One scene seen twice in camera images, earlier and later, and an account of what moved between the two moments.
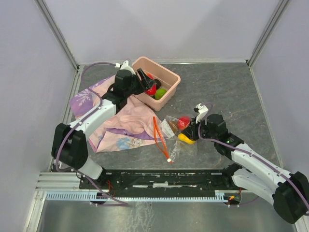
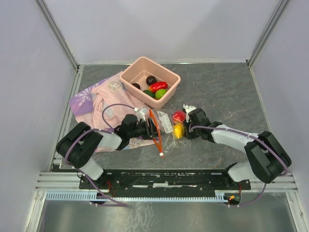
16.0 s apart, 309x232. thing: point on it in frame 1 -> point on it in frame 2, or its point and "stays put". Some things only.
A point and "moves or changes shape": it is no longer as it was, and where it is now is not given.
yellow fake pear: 184,138 -> 178,130
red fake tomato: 183,122 moves or changes shape
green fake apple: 160,93 stays put
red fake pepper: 151,91 -> 157,85
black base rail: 160,181 stays put
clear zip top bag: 171,127 moves or changes shape
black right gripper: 190,130 stays put
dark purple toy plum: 158,83 moves or changes shape
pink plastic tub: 169,81 stays put
